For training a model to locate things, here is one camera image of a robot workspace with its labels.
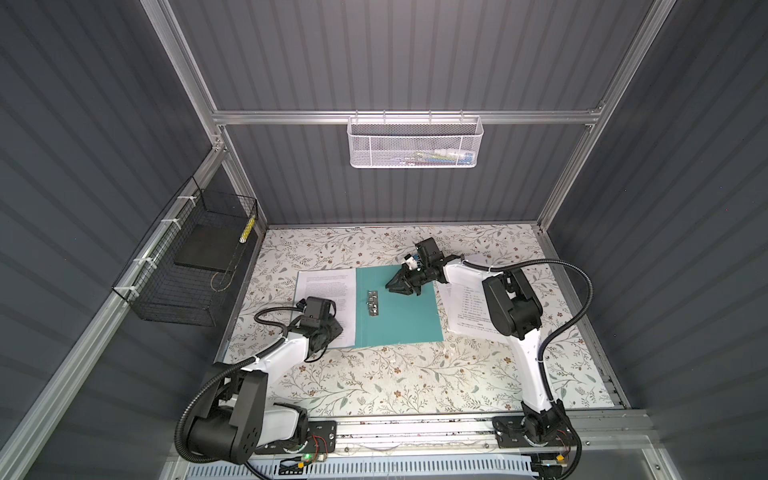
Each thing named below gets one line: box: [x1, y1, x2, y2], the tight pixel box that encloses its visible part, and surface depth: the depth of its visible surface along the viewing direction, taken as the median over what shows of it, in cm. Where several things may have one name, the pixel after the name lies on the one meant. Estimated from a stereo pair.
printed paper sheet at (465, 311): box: [434, 282, 510, 344], surface depth 98 cm
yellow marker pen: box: [239, 215, 256, 244], surface depth 83 cm
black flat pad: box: [173, 224, 243, 273], surface depth 79 cm
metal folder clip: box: [366, 290, 379, 316], surface depth 99 cm
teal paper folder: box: [355, 266, 444, 347], surface depth 97 cm
